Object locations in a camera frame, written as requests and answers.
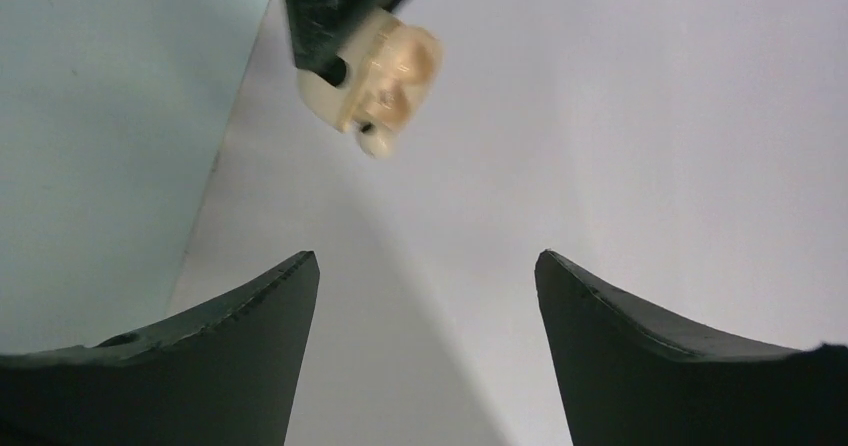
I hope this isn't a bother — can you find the beige earbud charging case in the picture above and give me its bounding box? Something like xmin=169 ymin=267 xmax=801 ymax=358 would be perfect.
xmin=297 ymin=8 xmax=443 ymax=158

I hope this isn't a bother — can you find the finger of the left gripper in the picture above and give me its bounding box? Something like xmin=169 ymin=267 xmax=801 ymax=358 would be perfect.
xmin=284 ymin=0 xmax=404 ymax=87

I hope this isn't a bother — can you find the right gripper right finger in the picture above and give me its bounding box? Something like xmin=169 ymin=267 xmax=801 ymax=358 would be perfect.
xmin=535 ymin=250 xmax=847 ymax=445

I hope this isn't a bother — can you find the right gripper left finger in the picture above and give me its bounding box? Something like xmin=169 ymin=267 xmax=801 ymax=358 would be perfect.
xmin=1 ymin=251 xmax=320 ymax=445

